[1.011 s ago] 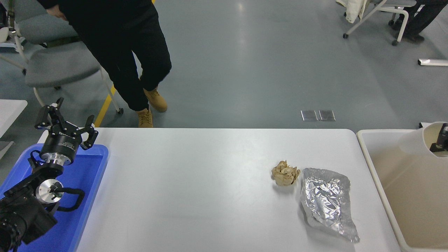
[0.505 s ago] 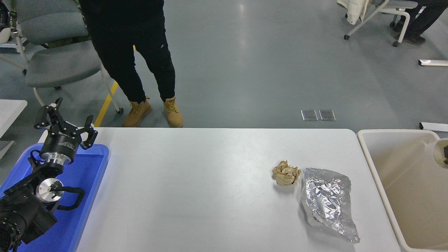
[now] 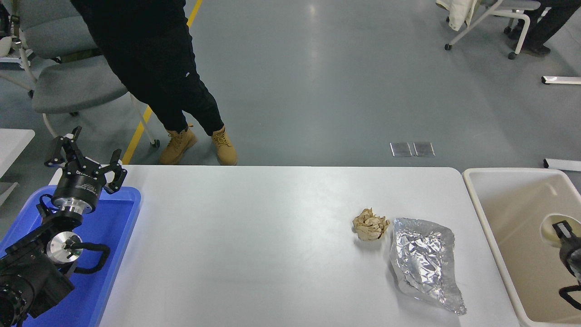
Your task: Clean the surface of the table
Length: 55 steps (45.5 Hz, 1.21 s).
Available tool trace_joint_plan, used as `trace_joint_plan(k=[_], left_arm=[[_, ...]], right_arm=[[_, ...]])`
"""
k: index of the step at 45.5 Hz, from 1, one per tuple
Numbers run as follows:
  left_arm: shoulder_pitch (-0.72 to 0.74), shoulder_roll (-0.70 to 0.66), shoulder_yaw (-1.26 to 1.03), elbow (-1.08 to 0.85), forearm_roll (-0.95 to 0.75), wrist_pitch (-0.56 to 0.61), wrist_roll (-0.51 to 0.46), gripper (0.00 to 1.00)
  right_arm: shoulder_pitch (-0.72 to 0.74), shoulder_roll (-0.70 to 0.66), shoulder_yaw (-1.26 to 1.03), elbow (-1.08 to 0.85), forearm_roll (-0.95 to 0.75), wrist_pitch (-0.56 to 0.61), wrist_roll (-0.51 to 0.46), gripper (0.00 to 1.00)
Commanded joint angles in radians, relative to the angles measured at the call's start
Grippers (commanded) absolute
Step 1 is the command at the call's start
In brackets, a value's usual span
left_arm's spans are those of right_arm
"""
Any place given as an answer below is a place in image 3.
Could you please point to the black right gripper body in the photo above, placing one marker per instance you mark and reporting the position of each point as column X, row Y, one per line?
column 573, row 254

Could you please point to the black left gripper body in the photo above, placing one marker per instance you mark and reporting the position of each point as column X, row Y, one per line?
column 79, row 188

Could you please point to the white paper cup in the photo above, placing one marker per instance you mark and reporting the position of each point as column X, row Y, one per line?
column 547, row 229

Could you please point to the silver foil tray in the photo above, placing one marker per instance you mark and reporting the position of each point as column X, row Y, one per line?
column 424, row 263

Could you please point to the tan paper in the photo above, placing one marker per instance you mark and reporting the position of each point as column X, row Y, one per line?
column 371, row 225

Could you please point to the large pale plastic bin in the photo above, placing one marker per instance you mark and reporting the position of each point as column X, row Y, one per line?
column 513, row 218

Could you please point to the blue plastic tray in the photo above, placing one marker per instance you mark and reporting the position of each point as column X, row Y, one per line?
column 109, row 236

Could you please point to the small white side table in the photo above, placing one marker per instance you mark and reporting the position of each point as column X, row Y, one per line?
column 13, row 145

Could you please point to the white floor bar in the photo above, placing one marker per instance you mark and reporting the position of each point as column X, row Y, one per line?
column 563, row 164
column 563, row 80

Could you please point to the person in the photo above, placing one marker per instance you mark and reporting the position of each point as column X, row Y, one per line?
column 551, row 18
column 150, row 59

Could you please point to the metal floor plate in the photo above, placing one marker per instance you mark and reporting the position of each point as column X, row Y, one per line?
column 424, row 149
column 401, row 149

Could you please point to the cream padded jacket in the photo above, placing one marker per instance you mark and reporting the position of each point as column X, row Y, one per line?
column 458, row 11

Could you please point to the grey chair with white frame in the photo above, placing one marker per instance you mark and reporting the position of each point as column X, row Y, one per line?
column 72, row 86
column 517, row 5

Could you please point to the white chair frame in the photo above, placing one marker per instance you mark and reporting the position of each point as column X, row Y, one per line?
column 4, row 45

